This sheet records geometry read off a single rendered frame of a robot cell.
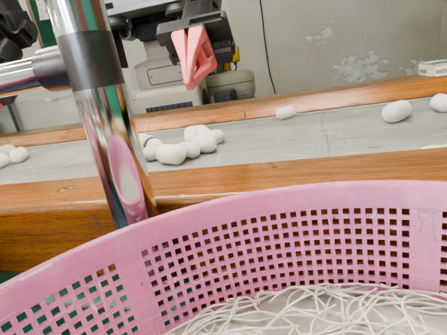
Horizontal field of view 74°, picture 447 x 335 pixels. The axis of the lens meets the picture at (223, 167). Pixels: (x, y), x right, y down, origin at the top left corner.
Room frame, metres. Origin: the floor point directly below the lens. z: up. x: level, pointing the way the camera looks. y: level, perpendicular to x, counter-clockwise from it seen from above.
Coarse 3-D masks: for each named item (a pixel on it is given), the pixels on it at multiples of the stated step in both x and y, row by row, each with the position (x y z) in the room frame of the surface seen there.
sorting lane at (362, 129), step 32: (224, 128) 0.46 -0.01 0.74; (256, 128) 0.42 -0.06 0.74; (288, 128) 0.39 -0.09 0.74; (320, 128) 0.36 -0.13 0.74; (352, 128) 0.33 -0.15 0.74; (384, 128) 0.31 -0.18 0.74; (416, 128) 0.29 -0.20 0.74; (32, 160) 0.48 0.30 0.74; (64, 160) 0.43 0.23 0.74; (192, 160) 0.31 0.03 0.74; (224, 160) 0.29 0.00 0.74; (256, 160) 0.27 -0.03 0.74
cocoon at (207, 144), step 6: (192, 138) 0.34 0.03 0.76; (198, 138) 0.33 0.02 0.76; (204, 138) 0.33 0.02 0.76; (210, 138) 0.33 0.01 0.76; (198, 144) 0.33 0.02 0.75; (204, 144) 0.32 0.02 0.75; (210, 144) 0.32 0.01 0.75; (216, 144) 0.33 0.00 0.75; (204, 150) 0.33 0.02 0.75; (210, 150) 0.33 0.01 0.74
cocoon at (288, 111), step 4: (280, 108) 0.45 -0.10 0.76; (284, 108) 0.45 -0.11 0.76; (288, 108) 0.45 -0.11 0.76; (292, 108) 0.45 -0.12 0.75; (276, 112) 0.45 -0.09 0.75; (280, 112) 0.45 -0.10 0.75; (284, 112) 0.45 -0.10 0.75; (288, 112) 0.45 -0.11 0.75; (292, 112) 0.45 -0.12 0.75; (280, 116) 0.45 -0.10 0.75; (284, 116) 0.45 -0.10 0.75; (288, 116) 0.45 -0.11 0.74; (292, 116) 0.45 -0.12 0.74
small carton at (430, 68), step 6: (432, 60) 0.50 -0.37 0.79; (438, 60) 0.48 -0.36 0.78; (444, 60) 0.46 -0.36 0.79; (420, 66) 0.50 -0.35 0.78; (426, 66) 0.47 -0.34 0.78; (432, 66) 0.45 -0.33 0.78; (438, 66) 0.45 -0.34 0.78; (444, 66) 0.45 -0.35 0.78; (420, 72) 0.50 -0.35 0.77; (426, 72) 0.47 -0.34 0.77; (432, 72) 0.45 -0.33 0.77; (438, 72) 0.45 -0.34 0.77; (444, 72) 0.45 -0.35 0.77
